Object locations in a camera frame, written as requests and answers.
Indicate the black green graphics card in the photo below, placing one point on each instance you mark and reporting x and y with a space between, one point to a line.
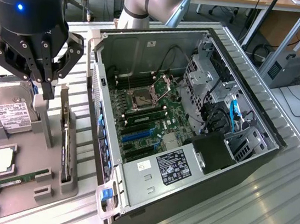
68 123

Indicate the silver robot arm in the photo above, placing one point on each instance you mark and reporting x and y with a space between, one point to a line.
142 0

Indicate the grey office chair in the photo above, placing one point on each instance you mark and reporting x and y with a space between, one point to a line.
78 5

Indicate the silver hard disk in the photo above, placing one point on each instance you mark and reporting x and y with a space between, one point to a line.
6 109

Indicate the black case lock tab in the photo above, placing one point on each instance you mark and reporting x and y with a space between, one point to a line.
103 81

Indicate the grey parts rack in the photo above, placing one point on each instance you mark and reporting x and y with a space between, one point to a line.
23 150

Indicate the thin locking lever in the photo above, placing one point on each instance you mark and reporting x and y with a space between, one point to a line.
129 80

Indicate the CPU socket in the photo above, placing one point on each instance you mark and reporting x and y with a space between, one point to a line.
140 99

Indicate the silver CPU chip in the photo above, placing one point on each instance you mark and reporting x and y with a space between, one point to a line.
0 161

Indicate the green RAM stick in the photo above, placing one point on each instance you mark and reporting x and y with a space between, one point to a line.
143 119
28 176

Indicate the blue expansion slot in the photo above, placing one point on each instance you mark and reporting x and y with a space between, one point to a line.
135 137

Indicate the silver socket cover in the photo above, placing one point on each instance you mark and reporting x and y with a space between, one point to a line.
165 78

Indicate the long black expansion slot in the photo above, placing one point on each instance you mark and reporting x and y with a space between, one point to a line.
137 151

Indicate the green motherboard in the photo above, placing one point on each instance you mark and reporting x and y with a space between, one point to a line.
166 111

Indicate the blue side panel latch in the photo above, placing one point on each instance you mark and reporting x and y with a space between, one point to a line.
106 195

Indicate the silver chipset heatsink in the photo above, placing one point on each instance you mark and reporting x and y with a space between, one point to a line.
172 141

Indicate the silver optical drive cage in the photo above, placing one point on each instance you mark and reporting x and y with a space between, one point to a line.
188 106

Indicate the silver power supply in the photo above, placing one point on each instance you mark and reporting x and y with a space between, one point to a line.
140 182

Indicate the black plastic drive cover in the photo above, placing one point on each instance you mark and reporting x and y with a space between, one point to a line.
213 153

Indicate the black office chair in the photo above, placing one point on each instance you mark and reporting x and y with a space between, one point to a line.
225 9

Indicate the open black PC case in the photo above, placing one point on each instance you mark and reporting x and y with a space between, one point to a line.
210 197

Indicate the silver disk bay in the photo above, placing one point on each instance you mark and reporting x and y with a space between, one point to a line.
245 146

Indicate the black stand pole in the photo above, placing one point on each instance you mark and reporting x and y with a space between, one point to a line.
261 21

